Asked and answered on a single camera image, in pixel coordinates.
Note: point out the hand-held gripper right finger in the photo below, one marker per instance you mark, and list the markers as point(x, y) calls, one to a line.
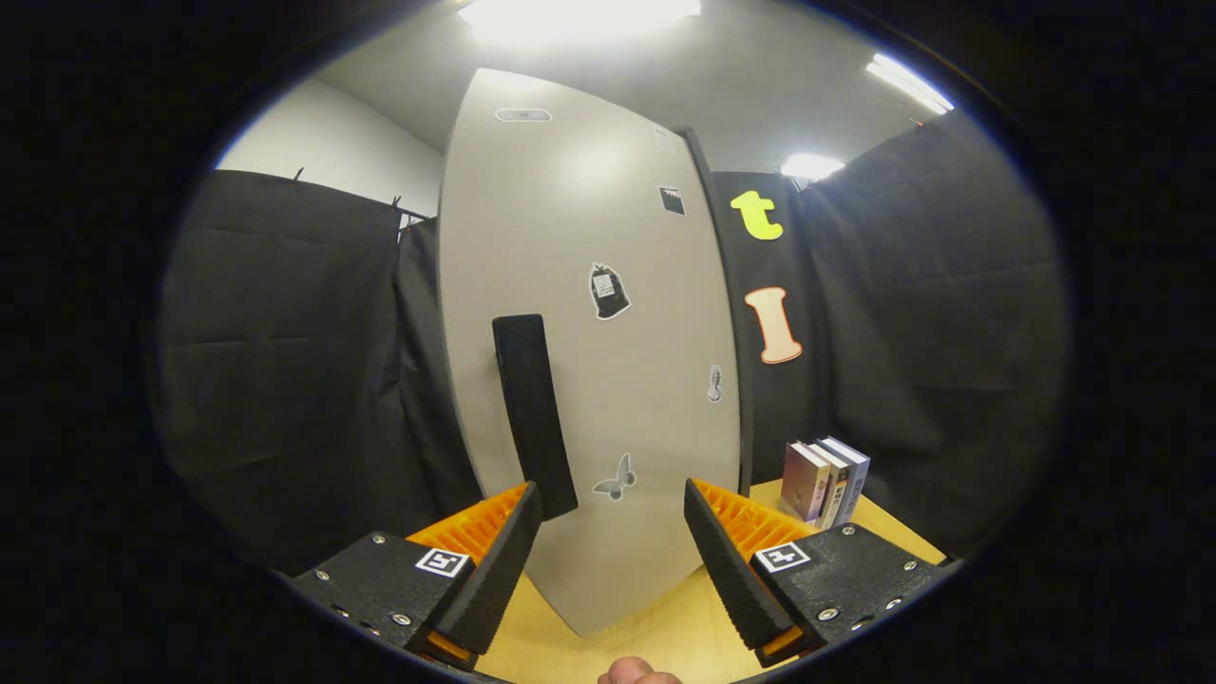
point(730, 570)

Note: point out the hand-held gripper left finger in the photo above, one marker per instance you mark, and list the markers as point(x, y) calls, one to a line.
point(503, 570)

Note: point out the grey cabinet door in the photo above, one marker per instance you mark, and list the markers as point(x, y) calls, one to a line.
point(570, 237)

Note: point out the pink cover book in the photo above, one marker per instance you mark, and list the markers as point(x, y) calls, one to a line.
point(805, 480)

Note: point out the white spine book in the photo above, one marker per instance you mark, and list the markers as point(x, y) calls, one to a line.
point(841, 489)

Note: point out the pale blue cover book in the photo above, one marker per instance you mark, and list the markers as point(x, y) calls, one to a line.
point(855, 465)

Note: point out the black backdrop cloth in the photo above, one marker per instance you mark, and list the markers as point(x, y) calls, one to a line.
point(285, 380)

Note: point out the ceiling light panel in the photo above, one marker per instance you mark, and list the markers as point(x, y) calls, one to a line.
point(909, 83)
point(812, 167)
point(579, 17)

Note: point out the dark grey cabinet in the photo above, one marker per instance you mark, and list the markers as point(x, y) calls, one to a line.
point(696, 150)

